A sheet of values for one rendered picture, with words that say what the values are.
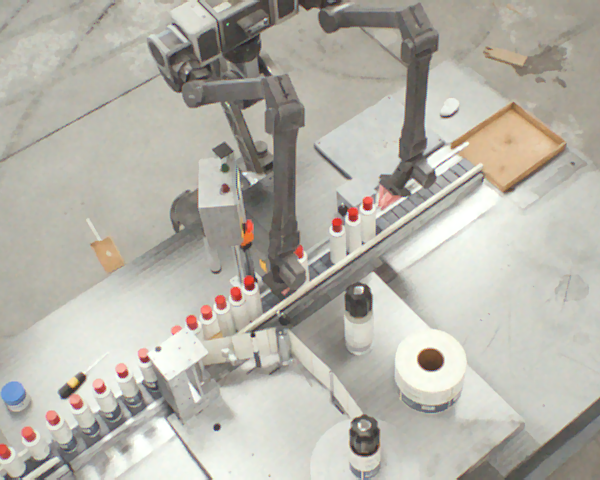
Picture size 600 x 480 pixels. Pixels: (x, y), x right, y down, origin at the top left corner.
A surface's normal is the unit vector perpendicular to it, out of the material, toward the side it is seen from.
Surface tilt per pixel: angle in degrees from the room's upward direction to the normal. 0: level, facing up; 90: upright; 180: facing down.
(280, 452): 0
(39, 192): 0
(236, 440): 0
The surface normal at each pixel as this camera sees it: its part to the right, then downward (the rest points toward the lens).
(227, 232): 0.05, 0.81
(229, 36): 0.59, 0.63
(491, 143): -0.07, -0.58
